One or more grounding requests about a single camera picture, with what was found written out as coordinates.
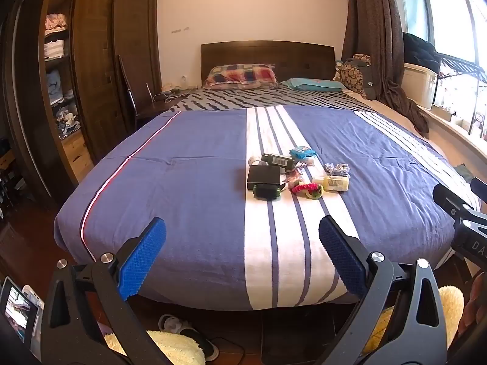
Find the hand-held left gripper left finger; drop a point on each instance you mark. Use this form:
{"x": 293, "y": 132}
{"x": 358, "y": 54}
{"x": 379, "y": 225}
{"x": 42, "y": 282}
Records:
{"x": 142, "y": 258}

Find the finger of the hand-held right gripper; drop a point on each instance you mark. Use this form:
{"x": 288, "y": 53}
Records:
{"x": 452, "y": 199}
{"x": 480, "y": 188}

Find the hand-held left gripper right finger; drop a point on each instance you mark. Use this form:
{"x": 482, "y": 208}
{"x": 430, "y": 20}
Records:
{"x": 342, "y": 258}

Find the blue snack packet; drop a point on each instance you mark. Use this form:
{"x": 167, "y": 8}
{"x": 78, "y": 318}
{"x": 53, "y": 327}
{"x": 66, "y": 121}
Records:
{"x": 302, "y": 153}

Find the person's right hand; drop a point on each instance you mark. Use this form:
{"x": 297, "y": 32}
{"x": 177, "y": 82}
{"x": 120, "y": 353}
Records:
{"x": 475, "y": 304}

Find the yellow fluffy slipper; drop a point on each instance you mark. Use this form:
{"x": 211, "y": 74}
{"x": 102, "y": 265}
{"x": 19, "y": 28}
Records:
{"x": 451, "y": 304}
{"x": 171, "y": 348}

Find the white bottle yellow label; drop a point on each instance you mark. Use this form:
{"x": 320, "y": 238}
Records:
{"x": 333, "y": 183}

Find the grey slipper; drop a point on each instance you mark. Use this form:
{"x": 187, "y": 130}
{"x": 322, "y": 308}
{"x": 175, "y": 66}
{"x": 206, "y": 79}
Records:
{"x": 179, "y": 325}

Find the blue white striped blanket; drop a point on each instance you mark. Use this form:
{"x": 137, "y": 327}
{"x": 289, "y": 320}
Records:
{"x": 190, "y": 197}

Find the pink green scrunchie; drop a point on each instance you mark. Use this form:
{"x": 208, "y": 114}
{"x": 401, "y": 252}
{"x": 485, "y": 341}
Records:
{"x": 306, "y": 190}

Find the pink crumpled wrapper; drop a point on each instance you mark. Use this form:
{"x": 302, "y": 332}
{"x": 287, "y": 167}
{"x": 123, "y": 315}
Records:
{"x": 293, "y": 178}

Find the dark green black pouch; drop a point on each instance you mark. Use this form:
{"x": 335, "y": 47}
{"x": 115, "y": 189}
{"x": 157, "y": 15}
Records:
{"x": 268, "y": 192}

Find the striped foil wrapper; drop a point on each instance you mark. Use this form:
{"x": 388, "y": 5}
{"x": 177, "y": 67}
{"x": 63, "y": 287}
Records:
{"x": 299, "y": 165}

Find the black flat box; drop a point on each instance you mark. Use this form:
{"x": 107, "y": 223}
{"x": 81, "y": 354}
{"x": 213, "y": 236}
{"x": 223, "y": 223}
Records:
{"x": 264, "y": 176}

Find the white plastic storage box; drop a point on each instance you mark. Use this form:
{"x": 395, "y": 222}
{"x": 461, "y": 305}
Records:
{"x": 418, "y": 83}

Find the black metal rack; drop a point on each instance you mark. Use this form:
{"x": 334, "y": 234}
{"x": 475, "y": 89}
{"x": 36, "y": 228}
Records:
{"x": 462, "y": 68}

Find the phone with lit screen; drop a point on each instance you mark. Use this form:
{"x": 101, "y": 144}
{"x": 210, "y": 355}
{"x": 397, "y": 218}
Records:
{"x": 17, "y": 311}

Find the black cushion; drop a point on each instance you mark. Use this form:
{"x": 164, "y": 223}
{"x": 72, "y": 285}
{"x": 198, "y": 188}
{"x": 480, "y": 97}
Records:
{"x": 418, "y": 51}

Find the patterned cushions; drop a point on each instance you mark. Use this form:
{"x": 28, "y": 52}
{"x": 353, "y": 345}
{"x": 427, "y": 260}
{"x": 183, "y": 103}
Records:
{"x": 354, "y": 76}

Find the dark folding chair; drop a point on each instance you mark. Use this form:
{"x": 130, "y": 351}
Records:
{"x": 131, "y": 99}

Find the teal pillow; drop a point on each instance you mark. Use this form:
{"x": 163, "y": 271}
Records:
{"x": 314, "y": 84}

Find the black white patterned bed sheet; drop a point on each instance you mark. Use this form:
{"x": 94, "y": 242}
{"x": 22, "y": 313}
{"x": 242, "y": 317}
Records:
{"x": 247, "y": 99}

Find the brown curtain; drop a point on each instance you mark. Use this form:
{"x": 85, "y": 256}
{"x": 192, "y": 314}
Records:
{"x": 371, "y": 26}

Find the dark wooden wardrobe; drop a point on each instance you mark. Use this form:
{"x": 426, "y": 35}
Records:
{"x": 95, "y": 64}

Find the red blue plaid pillow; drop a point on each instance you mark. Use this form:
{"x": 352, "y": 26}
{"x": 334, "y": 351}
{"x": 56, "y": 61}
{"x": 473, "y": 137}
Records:
{"x": 241, "y": 76}

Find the dark wooden bed headboard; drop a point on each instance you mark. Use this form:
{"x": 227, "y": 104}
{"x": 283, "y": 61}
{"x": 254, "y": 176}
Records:
{"x": 266, "y": 53}

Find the folded clothes on wardrobe shelves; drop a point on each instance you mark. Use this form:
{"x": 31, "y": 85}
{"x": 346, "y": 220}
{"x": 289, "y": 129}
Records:
{"x": 57, "y": 49}

